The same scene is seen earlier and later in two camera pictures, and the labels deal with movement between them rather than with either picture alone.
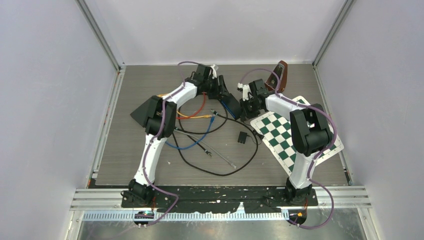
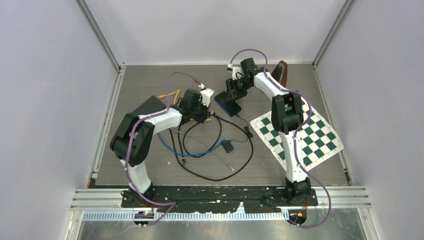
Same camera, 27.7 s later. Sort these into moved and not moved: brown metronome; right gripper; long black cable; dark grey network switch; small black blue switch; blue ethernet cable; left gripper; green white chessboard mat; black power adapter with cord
Moved: blue ethernet cable; black power adapter with cord; small black blue switch; long black cable; right gripper; left gripper
Not moved: green white chessboard mat; brown metronome; dark grey network switch
